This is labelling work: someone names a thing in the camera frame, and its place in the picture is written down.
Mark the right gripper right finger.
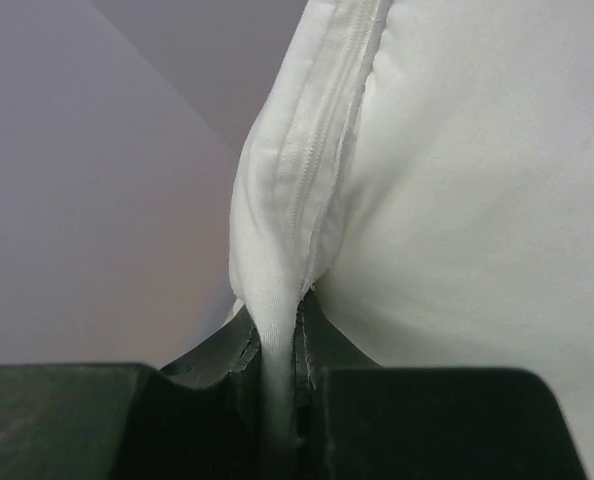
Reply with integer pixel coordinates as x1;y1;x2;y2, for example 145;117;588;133
295;295;586;480

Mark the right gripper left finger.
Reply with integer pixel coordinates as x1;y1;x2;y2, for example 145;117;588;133
0;311;261;479

